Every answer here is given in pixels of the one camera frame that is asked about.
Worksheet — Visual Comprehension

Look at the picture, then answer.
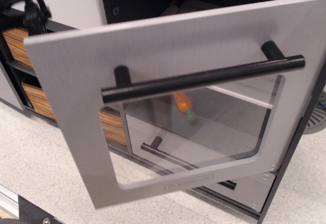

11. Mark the grey lower oven drawer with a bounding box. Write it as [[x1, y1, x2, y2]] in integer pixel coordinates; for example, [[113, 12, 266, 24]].
[[126, 116, 275, 212]]

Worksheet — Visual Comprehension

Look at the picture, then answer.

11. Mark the orange toy carrot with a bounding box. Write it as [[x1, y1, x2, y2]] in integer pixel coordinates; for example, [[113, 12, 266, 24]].
[[173, 92, 197, 124]]

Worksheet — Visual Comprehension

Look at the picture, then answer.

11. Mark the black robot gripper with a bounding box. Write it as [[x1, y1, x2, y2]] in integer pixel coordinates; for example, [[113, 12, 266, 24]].
[[1, 0, 51, 36]]

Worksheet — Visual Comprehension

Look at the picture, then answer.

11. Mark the wood-pattern storage bin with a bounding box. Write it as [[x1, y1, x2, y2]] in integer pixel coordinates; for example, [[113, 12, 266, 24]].
[[3, 27, 34, 70], [21, 75, 127, 146]]

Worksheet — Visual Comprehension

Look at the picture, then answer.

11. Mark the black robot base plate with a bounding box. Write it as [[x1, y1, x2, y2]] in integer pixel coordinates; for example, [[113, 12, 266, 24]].
[[1, 195, 64, 224]]

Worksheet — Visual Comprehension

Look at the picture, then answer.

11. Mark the upper wood-pattern storage bin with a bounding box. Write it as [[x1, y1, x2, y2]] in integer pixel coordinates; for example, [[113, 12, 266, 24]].
[[3, 27, 34, 70]]

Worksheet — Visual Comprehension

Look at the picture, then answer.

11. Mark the lower wood-pattern storage bin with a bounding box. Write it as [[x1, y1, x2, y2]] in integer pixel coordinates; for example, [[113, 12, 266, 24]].
[[21, 75, 127, 146]]

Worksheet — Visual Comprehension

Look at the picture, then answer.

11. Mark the grey toy oven door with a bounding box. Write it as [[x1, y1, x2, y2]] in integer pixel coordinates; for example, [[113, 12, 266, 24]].
[[25, 0, 325, 208]]

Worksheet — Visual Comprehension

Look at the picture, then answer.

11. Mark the black drawer handle bar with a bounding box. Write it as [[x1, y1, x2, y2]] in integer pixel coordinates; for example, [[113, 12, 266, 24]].
[[141, 135, 237, 191]]

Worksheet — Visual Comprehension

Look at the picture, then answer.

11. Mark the grey round slotted base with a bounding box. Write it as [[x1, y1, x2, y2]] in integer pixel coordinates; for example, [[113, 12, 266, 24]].
[[304, 91, 325, 134]]

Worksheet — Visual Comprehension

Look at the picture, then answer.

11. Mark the black oven door handle bar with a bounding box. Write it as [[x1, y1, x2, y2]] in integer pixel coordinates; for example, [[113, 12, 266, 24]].
[[101, 41, 306, 106]]

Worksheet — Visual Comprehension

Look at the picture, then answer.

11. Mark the black toy kitchen cabinet frame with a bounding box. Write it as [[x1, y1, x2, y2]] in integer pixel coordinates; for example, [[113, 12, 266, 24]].
[[1, 0, 325, 223]]

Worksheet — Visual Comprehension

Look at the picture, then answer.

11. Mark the white oven shelf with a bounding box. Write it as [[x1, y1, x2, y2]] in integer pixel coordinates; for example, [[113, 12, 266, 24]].
[[207, 86, 273, 109]]

